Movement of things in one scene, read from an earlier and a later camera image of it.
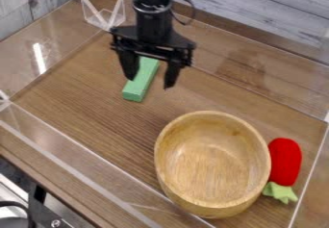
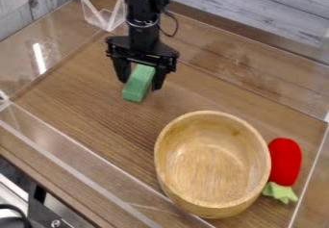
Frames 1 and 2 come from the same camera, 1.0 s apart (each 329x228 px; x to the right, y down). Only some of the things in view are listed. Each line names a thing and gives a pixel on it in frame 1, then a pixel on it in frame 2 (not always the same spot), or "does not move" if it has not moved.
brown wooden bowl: (213, 162) does not move
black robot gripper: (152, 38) -> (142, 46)
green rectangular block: (137, 87) does not move
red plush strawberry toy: (284, 167) does not move
